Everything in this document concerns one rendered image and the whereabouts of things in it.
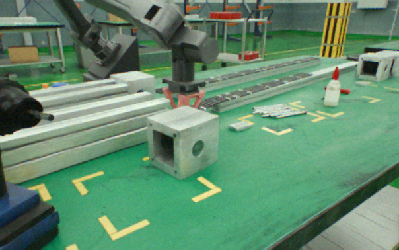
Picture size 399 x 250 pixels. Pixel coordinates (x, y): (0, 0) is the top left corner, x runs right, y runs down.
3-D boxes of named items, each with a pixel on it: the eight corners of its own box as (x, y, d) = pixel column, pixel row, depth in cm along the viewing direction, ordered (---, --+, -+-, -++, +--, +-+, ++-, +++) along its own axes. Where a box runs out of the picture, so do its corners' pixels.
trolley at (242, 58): (201, 71, 531) (201, 9, 494) (222, 67, 565) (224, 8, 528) (247, 81, 459) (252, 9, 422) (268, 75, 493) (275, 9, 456)
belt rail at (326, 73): (351, 67, 148) (352, 61, 147) (359, 68, 145) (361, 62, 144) (210, 109, 89) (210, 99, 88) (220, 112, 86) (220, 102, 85)
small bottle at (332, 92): (339, 106, 92) (347, 67, 87) (331, 108, 90) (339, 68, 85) (328, 102, 95) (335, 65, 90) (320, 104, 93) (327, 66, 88)
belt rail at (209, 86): (314, 62, 161) (314, 57, 160) (321, 63, 158) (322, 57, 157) (171, 96, 102) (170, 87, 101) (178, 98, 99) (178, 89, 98)
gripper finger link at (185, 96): (185, 124, 74) (185, 87, 71) (168, 117, 79) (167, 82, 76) (205, 118, 78) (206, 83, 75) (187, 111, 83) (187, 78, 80)
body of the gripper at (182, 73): (187, 92, 71) (186, 61, 68) (161, 84, 78) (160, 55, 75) (206, 88, 75) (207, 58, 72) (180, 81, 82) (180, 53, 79)
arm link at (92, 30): (100, 38, 128) (92, 47, 127) (80, 19, 122) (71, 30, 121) (108, 38, 121) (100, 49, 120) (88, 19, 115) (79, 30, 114)
